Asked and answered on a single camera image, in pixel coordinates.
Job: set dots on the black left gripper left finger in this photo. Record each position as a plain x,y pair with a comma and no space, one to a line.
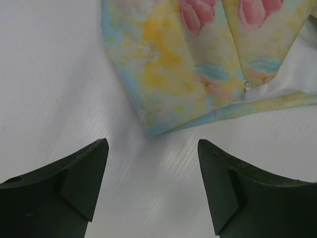
57,200

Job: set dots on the pastel floral skirt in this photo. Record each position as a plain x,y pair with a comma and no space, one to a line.
189,62

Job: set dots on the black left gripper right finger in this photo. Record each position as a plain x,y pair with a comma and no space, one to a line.
248,202

